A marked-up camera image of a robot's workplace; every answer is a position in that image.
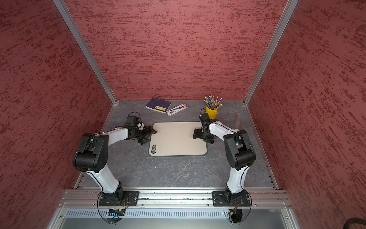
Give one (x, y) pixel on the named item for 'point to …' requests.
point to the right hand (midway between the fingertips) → (199, 140)
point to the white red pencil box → (177, 109)
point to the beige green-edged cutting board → (176, 139)
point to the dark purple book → (158, 105)
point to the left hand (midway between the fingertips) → (154, 137)
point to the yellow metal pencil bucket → (211, 113)
